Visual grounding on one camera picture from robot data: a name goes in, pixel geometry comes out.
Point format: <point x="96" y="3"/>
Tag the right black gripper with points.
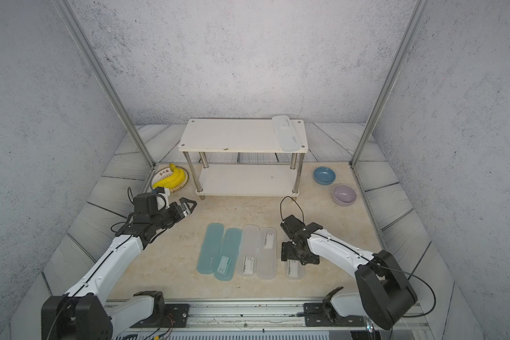
<point x="286" y="253"/>

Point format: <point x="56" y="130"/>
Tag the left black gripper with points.
<point x="180" y="214"/>

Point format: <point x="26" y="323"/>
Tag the clear pencil case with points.
<point x="267" y="254"/>
<point x="248" y="251"/>
<point x="286" y="134"/>
<point x="294" y="270"/>

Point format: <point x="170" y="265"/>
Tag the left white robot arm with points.
<point x="80" y="313"/>

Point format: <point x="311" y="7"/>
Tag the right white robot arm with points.
<point x="385" y="294"/>

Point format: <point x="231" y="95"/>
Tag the teal pencil case left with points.
<point x="210" y="249"/>

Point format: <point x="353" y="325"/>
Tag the white two-tier shelf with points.
<point x="251" y="136"/>

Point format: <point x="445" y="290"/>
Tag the teal pencil case with label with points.
<point x="228" y="254"/>

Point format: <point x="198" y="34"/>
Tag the yellow banana bunch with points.
<point x="171" y="177"/>

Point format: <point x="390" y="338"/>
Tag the purple ceramic bowl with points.
<point x="344" y="195"/>

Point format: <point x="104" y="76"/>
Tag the blue ceramic bowl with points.
<point x="324" y="176"/>

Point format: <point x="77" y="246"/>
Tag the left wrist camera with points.
<point x="153" y="202"/>

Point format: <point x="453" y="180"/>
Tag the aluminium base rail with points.
<point x="279" y="318"/>

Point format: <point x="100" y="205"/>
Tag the left aluminium frame post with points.
<point x="67" y="14"/>

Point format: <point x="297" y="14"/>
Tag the aluminium frame post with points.
<point x="401" y="54"/>
<point x="67" y="14"/>

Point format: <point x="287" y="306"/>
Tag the right aluminium frame post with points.
<point x="401" y="54"/>

